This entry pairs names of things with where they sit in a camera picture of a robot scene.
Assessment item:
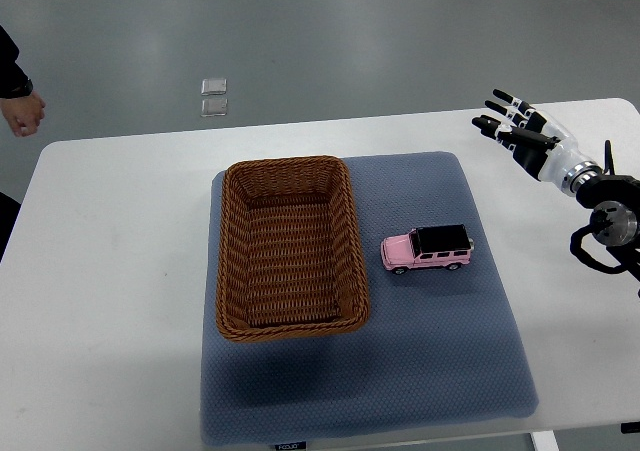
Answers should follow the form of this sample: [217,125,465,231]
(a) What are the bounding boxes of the person's bare hand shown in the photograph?
[1,91,46,137]

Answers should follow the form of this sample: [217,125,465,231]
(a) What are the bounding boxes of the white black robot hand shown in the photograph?
[472,89,603,196]

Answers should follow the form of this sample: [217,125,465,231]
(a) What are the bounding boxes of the pink toy car black roof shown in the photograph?
[380,224,475,275]

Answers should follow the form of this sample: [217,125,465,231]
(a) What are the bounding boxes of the person's black sleeve forearm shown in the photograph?
[0,27,33,99]

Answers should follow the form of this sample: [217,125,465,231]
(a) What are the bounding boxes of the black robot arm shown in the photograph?
[570,140,639,278]

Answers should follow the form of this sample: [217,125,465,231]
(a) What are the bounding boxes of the brown wicker basket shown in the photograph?
[215,156,370,343]

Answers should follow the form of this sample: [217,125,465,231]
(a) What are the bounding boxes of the upper metal floor plate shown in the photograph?
[201,78,227,96]

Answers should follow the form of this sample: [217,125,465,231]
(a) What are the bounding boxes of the blue-grey quilted mat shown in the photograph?
[200,152,538,447]

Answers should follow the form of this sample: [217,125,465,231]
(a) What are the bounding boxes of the white table leg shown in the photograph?
[530,430,559,451]

